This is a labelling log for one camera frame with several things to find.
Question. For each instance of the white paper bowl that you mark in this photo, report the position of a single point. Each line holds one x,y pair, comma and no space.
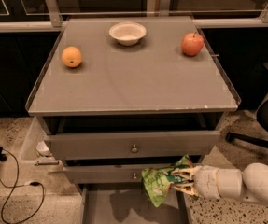
127,33

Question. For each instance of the middle grey drawer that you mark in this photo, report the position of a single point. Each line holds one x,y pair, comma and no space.
108,173

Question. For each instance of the grey drawer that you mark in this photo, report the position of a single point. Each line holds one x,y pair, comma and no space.
127,203
87,146
108,173

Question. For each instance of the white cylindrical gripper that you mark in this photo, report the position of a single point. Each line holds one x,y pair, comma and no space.
206,182

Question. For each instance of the bottom grey drawer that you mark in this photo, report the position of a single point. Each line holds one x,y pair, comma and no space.
127,203

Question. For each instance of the red apple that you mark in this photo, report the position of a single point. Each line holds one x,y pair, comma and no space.
192,44

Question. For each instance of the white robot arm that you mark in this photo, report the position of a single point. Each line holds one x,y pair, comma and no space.
250,185

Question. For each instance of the metal window bracket left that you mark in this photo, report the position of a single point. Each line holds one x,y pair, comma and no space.
54,13

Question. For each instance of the white object in bin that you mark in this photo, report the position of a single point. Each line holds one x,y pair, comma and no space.
42,149

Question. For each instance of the grey drawer cabinet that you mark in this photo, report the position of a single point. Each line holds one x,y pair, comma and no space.
148,87

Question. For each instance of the top grey drawer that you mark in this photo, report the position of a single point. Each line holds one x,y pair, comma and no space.
87,146

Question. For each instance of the green rice chip bag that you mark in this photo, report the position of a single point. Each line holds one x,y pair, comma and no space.
158,182

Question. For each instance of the orange fruit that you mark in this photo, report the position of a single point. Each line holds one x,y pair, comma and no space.
71,57

